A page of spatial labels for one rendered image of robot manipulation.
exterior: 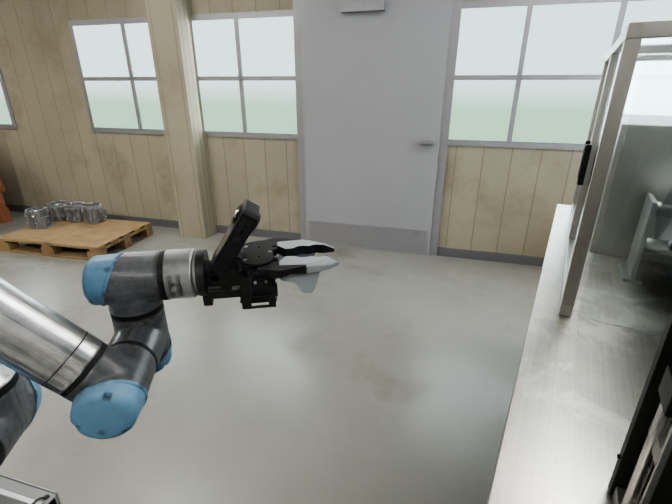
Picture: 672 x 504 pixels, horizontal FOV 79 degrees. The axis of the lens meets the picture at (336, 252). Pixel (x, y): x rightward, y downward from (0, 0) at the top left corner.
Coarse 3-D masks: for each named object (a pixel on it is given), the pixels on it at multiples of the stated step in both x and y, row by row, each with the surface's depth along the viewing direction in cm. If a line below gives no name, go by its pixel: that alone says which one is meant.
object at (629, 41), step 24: (648, 24) 83; (624, 48) 86; (624, 72) 87; (624, 96) 89; (600, 144) 94; (600, 168) 95; (576, 192) 201; (600, 192) 97; (576, 216) 153; (576, 240) 103; (576, 264) 105; (576, 288) 106
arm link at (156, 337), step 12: (156, 312) 62; (120, 324) 60; (132, 324) 60; (144, 324) 60; (156, 324) 62; (120, 336) 58; (132, 336) 58; (144, 336) 59; (156, 336) 61; (168, 336) 65; (156, 348) 59; (168, 348) 65; (168, 360) 66; (156, 372) 64
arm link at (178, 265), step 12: (168, 252) 60; (180, 252) 60; (192, 252) 61; (168, 264) 59; (180, 264) 59; (192, 264) 60; (168, 276) 58; (180, 276) 58; (192, 276) 59; (168, 288) 59; (180, 288) 59; (192, 288) 60
